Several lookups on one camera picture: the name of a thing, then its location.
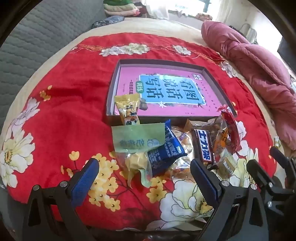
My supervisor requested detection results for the clear puffed snack bag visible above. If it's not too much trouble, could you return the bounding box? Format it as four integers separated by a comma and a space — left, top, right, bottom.
170, 125, 197, 180

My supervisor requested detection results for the stack of folded clothes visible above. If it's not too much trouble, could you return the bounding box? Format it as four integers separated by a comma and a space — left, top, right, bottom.
103, 0, 148, 17

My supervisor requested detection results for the small yellow cake packet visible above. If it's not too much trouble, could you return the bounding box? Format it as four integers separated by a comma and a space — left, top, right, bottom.
217, 155, 237, 179

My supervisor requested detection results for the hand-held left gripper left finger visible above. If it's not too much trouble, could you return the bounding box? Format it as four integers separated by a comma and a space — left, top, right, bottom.
22, 158, 100, 241

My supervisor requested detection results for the window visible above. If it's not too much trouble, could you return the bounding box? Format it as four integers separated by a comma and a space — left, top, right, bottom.
171, 0, 212, 14

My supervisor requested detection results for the yellow cartoon snack packet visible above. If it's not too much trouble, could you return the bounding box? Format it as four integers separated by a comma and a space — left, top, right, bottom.
115, 95, 141, 127

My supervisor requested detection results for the clear orange print snack packet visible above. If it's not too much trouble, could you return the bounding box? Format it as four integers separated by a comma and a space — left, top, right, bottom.
202, 117, 229, 158

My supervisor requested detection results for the grey metal rack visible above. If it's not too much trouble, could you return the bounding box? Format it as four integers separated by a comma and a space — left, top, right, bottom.
238, 23, 257, 44

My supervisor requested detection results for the cream curtain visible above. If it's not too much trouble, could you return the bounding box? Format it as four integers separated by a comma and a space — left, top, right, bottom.
215, 0, 250, 26

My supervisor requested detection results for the brown chocolate bar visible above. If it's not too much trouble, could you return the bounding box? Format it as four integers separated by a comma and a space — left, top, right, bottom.
191, 128, 218, 165

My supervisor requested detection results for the pink quilt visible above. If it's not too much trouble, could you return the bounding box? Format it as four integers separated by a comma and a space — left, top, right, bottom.
201, 20, 296, 151

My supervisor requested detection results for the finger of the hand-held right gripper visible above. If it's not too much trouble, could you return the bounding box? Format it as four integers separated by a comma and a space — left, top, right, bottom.
270, 146, 293, 183
247, 160, 285, 209

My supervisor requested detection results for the pink book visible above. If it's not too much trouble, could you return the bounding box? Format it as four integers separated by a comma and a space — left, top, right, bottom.
115, 67, 233, 116

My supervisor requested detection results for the black television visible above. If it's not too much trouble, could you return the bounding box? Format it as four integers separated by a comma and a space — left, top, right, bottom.
277, 37, 296, 61

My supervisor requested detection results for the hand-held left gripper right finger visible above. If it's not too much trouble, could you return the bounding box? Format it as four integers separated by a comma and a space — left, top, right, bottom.
190, 159, 270, 241

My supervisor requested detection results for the red floral blanket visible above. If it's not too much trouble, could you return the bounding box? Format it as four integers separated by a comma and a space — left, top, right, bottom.
0, 32, 281, 232

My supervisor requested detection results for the sheer white curtain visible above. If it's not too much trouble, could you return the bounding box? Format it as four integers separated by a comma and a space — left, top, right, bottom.
143, 0, 176, 19

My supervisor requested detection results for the green pastry packet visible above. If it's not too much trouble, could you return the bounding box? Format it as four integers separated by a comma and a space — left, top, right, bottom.
111, 123, 166, 188

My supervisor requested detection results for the grey quilted headboard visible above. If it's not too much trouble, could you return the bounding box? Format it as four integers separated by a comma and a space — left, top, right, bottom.
0, 0, 109, 130

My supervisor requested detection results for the beige bed sheet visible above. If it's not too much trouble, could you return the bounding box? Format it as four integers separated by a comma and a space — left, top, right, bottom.
0, 16, 296, 232

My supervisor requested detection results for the grey cardboard box tray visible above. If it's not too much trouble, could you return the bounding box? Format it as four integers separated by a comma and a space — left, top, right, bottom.
106, 59, 238, 126

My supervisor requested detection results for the dark floral pillow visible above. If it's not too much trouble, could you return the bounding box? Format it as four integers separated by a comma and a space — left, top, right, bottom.
92, 16, 124, 29

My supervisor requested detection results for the blue cookie packet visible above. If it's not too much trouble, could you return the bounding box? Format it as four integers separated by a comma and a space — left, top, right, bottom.
147, 119, 188, 178

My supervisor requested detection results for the red snack packet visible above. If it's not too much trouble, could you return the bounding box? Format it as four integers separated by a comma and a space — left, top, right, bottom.
218, 105, 241, 152

